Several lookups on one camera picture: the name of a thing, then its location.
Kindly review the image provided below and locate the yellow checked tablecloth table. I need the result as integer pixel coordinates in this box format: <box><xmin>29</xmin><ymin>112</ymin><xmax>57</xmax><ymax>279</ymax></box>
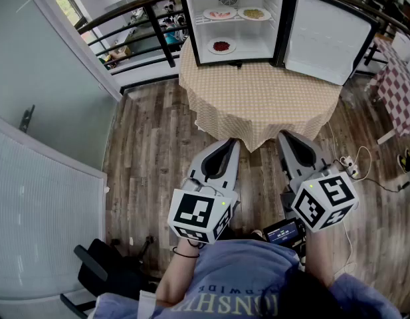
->
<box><xmin>177</xmin><ymin>38</ymin><xmax>344</xmax><ymax>154</ymax></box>

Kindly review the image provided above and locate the person's blue hoodie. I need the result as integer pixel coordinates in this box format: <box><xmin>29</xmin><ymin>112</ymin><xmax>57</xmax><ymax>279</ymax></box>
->
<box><xmin>87</xmin><ymin>238</ymin><xmax>405</xmax><ymax>319</ymax></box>

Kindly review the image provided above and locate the black office chair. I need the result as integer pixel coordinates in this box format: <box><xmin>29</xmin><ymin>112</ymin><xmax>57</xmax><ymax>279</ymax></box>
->
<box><xmin>59</xmin><ymin>237</ymin><xmax>159</xmax><ymax>319</ymax></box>

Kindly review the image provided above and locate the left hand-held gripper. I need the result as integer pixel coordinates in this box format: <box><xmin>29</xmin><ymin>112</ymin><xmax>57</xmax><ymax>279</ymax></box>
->
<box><xmin>167</xmin><ymin>138</ymin><xmax>241</xmax><ymax>245</ymax></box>

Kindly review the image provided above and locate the black mini fridge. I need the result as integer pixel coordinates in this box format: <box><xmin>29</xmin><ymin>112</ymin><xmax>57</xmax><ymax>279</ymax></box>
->
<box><xmin>176</xmin><ymin>0</ymin><xmax>381</xmax><ymax>86</ymax></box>

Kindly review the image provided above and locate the plate of yellow food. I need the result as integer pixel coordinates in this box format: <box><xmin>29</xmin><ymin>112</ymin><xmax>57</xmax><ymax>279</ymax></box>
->
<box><xmin>237</xmin><ymin>7</ymin><xmax>272</xmax><ymax>22</ymax></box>

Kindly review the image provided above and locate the white cable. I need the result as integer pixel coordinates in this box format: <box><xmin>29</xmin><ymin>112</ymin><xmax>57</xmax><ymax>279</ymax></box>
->
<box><xmin>326</xmin><ymin>121</ymin><xmax>373</xmax><ymax>278</ymax></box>

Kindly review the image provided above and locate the white wire fridge shelf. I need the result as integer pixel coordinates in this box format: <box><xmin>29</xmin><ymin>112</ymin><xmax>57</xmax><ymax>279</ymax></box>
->
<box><xmin>193</xmin><ymin>11</ymin><xmax>276</xmax><ymax>25</ymax></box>

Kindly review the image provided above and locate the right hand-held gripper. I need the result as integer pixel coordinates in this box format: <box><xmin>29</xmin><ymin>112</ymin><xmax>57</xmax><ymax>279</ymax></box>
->
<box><xmin>276</xmin><ymin>130</ymin><xmax>360</xmax><ymax>234</ymax></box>

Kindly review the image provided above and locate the person's right forearm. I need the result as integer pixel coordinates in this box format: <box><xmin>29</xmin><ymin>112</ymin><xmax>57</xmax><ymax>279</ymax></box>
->
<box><xmin>304</xmin><ymin>228</ymin><xmax>337</xmax><ymax>291</ymax></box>

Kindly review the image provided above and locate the black screen device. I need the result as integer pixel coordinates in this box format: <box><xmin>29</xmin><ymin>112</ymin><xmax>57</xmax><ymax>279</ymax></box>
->
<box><xmin>262</xmin><ymin>217</ymin><xmax>308</xmax><ymax>246</ymax></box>

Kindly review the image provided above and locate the black cable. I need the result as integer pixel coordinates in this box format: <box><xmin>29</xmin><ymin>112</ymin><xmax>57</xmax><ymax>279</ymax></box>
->
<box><xmin>356</xmin><ymin>174</ymin><xmax>410</xmax><ymax>194</ymax></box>

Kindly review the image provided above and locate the black metal railing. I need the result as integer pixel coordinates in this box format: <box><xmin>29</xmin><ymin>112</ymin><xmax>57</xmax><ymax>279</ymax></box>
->
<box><xmin>74</xmin><ymin>0</ymin><xmax>410</xmax><ymax>96</ymax></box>

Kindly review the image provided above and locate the plate of pink food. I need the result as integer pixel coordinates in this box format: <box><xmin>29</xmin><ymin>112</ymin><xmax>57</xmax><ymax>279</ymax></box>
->
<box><xmin>203</xmin><ymin>7</ymin><xmax>238</xmax><ymax>21</ymax></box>

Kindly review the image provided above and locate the white ribbed panel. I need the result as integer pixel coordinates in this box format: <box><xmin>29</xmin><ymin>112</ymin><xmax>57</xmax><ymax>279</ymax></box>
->
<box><xmin>0</xmin><ymin>111</ymin><xmax>108</xmax><ymax>302</ymax></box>

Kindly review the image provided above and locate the white power strip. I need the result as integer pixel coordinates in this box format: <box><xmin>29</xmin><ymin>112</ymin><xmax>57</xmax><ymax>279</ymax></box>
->
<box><xmin>339</xmin><ymin>155</ymin><xmax>360</xmax><ymax>178</ymax></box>

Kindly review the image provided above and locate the person's left forearm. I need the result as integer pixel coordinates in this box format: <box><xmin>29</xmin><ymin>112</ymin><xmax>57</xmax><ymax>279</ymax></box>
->
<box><xmin>154</xmin><ymin>238</ymin><xmax>206</xmax><ymax>309</ymax></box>

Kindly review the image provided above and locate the red checked tablecloth table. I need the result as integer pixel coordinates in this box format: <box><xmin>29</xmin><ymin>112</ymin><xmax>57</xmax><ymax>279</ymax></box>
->
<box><xmin>363</xmin><ymin>33</ymin><xmax>410</xmax><ymax>146</ymax></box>

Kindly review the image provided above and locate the black wrist band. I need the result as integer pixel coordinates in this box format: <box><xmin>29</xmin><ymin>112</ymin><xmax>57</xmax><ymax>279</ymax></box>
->
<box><xmin>172</xmin><ymin>246</ymin><xmax>201</xmax><ymax>259</ymax></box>

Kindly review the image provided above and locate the plate of red food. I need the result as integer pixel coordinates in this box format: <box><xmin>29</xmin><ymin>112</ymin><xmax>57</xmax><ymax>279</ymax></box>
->
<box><xmin>207</xmin><ymin>37</ymin><xmax>237</xmax><ymax>56</ymax></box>

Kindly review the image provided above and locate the black door handle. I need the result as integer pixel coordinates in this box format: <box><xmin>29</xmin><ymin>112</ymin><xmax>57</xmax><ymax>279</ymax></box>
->
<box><xmin>18</xmin><ymin>104</ymin><xmax>36</xmax><ymax>134</ymax></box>

